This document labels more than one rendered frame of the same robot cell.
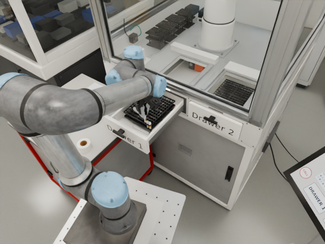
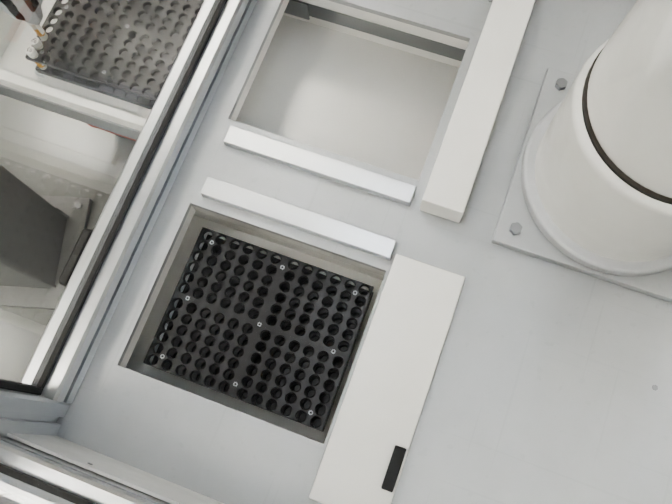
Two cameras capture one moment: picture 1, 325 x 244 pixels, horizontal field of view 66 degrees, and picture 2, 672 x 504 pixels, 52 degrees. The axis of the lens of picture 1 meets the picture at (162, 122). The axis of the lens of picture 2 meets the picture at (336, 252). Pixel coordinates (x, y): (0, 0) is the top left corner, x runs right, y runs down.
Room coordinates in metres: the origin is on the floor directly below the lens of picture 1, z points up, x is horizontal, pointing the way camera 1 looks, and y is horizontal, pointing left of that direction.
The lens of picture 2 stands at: (1.09, -0.56, 1.70)
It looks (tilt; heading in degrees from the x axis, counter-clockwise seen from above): 74 degrees down; 79
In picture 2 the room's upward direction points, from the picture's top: 8 degrees counter-clockwise
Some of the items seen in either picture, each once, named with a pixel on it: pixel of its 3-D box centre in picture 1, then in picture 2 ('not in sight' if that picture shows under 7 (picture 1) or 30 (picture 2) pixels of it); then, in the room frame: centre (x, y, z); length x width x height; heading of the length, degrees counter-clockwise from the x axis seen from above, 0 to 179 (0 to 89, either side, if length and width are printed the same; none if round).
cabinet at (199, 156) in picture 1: (206, 111); not in sight; (1.40, -0.35, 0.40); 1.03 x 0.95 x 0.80; 51
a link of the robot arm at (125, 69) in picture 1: (124, 76); not in sight; (0.76, 0.13, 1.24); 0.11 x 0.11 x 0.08; 60
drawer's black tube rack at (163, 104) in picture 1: (150, 110); not in sight; (0.96, 0.06, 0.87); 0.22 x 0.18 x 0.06; 141
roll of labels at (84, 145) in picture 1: (84, 145); not in sight; (0.82, 0.41, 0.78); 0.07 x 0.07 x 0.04
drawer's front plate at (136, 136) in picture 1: (125, 133); not in sight; (0.81, 0.19, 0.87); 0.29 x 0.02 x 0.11; 51
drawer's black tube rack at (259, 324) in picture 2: not in sight; (263, 329); (1.02, -0.38, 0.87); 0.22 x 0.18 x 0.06; 141
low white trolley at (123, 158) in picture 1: (94, 151); not in sight; (1.08, 0.50, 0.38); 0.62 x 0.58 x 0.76; 51
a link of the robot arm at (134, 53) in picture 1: (134, 61); not in sight; (0.86, 0.10, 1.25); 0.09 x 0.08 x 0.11; 150
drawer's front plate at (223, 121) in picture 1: (213, 120); not in sight; (0.86, -0.26, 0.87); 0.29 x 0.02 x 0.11; 51
